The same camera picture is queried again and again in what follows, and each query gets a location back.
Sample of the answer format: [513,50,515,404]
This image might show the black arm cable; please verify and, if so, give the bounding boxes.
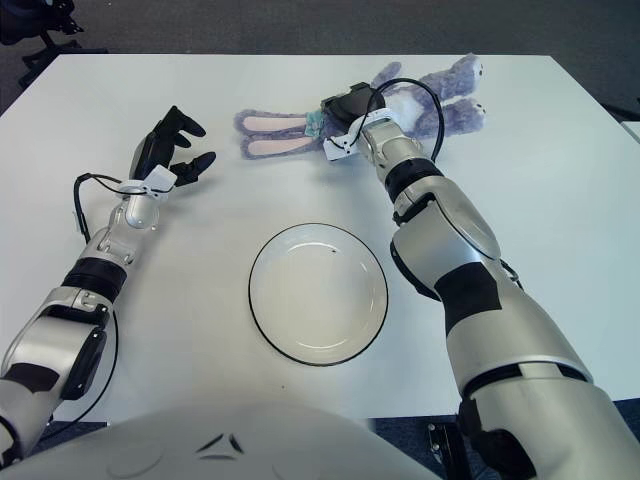
[349,78,524,291]
[44,172,146,429]

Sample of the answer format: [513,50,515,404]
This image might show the white plate black rim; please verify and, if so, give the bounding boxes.
[248,222,390,369]

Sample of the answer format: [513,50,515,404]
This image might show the white neighbouring desk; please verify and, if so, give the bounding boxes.
[618,118,640,151]

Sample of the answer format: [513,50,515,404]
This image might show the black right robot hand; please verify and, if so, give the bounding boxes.
[319,82,394,162]

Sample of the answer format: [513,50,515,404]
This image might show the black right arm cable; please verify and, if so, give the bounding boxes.
[349,78,524,291]

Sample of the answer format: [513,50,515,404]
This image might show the purple plush bunny doll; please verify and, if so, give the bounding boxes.
[233,53,487,161]

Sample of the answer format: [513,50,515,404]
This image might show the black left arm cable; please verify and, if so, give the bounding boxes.
[44,172,146,429]

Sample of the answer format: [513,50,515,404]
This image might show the silver robot torso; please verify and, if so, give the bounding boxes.
[4,399,441,480]

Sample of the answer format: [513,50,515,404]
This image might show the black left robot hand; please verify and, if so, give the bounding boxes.
[118,104,218,199]

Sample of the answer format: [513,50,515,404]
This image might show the black table bracket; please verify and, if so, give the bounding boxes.
[427,422,469,480]

